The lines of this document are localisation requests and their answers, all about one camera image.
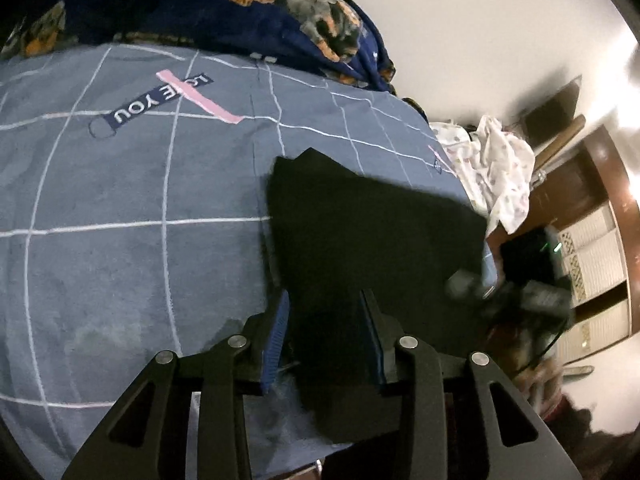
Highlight dark flat screen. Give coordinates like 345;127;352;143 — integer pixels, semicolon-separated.
519;79;584;147

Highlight black pants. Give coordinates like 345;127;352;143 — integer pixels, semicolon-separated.
265;147;496;443

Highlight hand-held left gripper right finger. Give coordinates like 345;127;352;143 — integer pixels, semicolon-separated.
357;287;584;480

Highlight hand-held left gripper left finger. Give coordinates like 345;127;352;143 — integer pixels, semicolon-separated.
60;287;301;480

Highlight brown wooden cabinet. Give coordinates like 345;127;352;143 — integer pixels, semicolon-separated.
525;124;640;367

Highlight white dotted cloth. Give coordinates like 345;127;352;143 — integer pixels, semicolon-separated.
429;115;537;235

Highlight wooden stick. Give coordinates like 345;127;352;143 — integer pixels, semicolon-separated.
533;114;587;173

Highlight blue checked bed sheet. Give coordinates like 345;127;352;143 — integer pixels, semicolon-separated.
0;42;497;480

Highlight navy dog print blanket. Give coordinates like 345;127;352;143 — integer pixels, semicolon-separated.
0;0;397;97

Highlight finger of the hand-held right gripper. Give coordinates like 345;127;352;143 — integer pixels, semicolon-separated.
445;267;501;307

